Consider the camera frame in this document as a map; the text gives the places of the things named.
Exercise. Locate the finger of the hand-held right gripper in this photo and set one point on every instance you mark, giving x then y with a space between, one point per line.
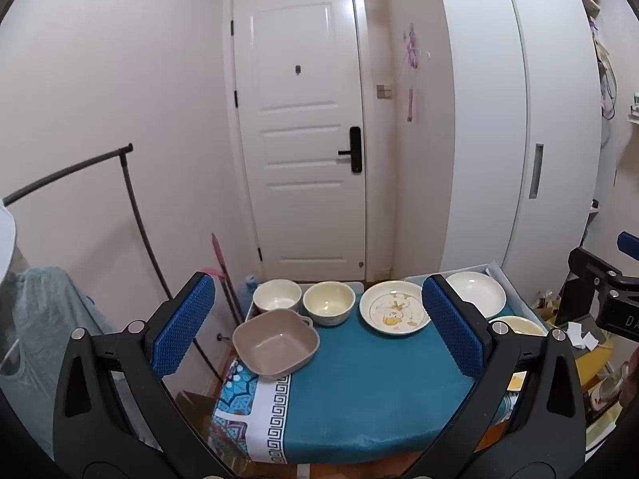
594 269
629 244

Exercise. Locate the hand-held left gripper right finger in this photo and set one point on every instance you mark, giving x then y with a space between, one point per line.
452 330

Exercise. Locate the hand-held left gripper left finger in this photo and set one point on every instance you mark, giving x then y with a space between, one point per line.
182 329

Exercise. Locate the plain white plate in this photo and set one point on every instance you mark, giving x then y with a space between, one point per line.
477 293

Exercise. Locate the plate with yellow print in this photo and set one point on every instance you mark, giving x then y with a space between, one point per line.
392 308

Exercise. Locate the cream plate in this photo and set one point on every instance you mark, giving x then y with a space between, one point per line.
521 325

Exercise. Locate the pink square bowl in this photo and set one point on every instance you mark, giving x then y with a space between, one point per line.
272 344

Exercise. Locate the white round bowl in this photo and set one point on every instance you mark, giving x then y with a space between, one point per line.
277 297

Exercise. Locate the cream round bowl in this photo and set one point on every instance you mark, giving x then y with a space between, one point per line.
328 303

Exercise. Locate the white paper scraps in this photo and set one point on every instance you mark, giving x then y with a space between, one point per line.
584 337

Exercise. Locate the yellow side table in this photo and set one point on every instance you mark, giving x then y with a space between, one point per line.
591 364

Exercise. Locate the blue water bottle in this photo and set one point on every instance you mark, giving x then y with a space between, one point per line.
250 287

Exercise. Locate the teal patterned tablecloth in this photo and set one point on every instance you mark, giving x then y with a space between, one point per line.
359 389

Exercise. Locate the grey cloth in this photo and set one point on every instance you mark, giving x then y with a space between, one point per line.
45 319

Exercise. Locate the black clothes rack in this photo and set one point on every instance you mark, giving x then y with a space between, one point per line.
131 194

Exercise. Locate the white wardrobe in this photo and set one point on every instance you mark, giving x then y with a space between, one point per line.
499 110

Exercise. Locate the white panel door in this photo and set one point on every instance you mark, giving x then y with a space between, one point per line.
299 129

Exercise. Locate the pink strip wall sticker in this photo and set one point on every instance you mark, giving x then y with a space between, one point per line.
410 105

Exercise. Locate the purple flower wall sticker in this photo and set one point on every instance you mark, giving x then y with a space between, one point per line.
413 47

